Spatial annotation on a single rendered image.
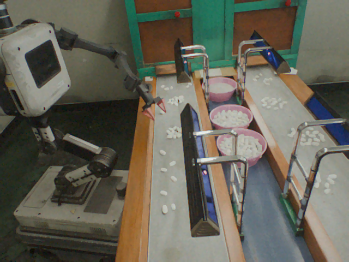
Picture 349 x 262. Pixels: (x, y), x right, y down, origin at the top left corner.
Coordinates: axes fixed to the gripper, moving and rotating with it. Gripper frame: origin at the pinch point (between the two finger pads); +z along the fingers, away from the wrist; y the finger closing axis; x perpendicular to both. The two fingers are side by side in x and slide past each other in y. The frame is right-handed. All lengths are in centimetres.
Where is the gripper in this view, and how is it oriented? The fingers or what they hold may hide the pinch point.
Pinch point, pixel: (159, 114)
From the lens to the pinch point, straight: 153.1
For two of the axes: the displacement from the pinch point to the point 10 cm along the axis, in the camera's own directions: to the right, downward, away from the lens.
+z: 5.5, 8.3, 0.8
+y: -6.4, 4.9, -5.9
